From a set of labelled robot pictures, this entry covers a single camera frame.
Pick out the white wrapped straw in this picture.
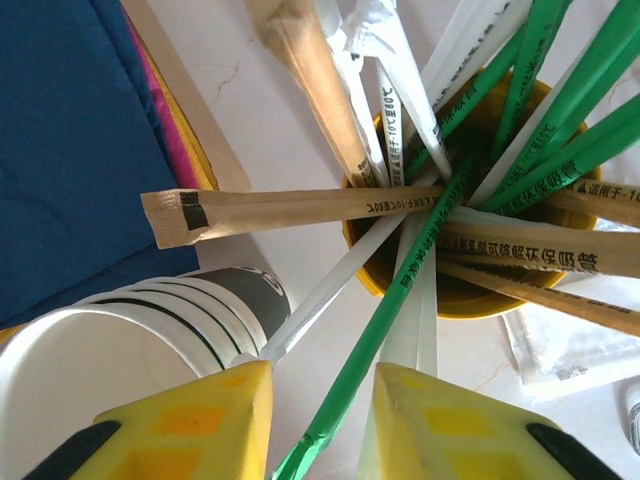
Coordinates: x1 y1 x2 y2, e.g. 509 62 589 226
357 214 440 480
319 0 454 181
372 54 406 186
419 0 531 116
258 219 401 364

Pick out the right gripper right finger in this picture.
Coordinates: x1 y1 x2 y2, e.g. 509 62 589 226
355 362 621 480

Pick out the pink paper napkin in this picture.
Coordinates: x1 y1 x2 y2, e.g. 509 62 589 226
127 19 194 189

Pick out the green wrapped straw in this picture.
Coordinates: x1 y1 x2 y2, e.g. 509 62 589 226
494 97 640 216
402 24 534 181
479 0 640 211
271 162 474 480
492 0 574 156

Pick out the brown wrapped straw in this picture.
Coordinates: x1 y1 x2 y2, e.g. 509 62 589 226
141 184 449 250
439 222 640 279
542 177 640 229
434 259 640 339
248 0 377 190

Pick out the white black paper cup stack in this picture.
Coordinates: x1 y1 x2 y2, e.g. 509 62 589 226
0 267 294 480

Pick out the yellow paper napkin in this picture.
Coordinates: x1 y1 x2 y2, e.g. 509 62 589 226
149 64 221 192

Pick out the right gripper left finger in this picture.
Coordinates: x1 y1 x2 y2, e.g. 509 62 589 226
22 359 275 480

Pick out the navy blue napkin stack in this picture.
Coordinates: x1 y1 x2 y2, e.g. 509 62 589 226
0 0 201 331

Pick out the yellow straw holder cup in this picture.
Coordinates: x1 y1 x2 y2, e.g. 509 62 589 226
342 69 604 319

